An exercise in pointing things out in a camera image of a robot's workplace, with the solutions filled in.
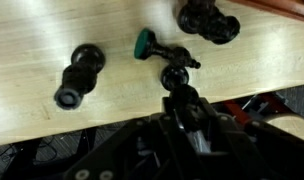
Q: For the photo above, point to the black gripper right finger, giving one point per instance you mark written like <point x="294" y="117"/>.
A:
<point x="255" y="151"/>

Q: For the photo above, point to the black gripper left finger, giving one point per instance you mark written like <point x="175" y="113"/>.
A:
<point x="152" y="148"/>

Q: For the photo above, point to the black chess pawn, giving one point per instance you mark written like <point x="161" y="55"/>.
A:
<point x="176" y="81"/>

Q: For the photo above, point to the black chess piece lying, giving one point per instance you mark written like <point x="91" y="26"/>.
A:
<point x="204" y="18"/>
<point x="80" y="77"/>

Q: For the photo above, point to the black chess piece green base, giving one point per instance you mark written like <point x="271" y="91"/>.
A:
<point x="146" y="46"/>

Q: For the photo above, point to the wooden framed chess board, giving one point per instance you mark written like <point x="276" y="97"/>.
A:
<point x="290" y="8"/>

